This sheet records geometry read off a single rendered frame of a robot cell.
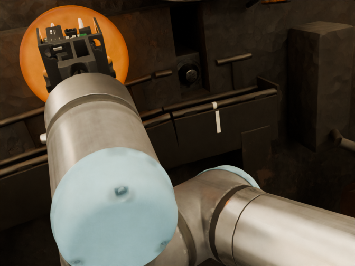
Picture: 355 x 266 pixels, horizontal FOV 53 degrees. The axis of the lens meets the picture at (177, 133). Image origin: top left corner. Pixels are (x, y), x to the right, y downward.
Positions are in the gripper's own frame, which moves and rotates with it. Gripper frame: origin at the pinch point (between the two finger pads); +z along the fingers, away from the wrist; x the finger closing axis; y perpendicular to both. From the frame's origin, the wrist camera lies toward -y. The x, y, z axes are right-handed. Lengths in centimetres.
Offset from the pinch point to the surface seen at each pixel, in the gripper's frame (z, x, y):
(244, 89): -1.3, -28.8, -14.6
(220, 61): 2.3, -25.3, -9.4
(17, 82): 4.6, 10.1, -6.2
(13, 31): 7.2, 8.2, 1.2
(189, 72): 4.3, -19.9, -11.5
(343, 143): -15.4, -42.0, -21.3
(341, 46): -6.4, -44.4, -6.7
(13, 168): -7.6, 13.0, -13.7
